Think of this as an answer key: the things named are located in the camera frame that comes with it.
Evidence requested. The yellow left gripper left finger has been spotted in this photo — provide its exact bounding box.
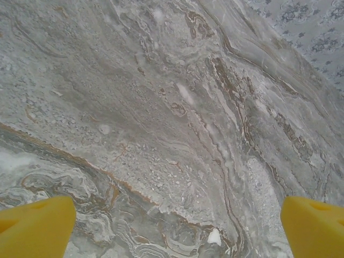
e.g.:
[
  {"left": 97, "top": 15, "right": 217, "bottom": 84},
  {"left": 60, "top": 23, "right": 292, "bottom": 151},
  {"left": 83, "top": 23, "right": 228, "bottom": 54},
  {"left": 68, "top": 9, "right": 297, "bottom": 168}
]
[{"left": 0, "top": 195, "right": 77, "bottom": 258}]

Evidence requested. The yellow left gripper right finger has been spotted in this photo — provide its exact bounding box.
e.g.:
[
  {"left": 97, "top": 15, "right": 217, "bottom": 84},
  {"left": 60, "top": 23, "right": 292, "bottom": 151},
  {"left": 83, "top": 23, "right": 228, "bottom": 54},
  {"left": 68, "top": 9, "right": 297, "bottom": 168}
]
[{"left": 281, "top": 195, "right": 344, "bottom": 258}]

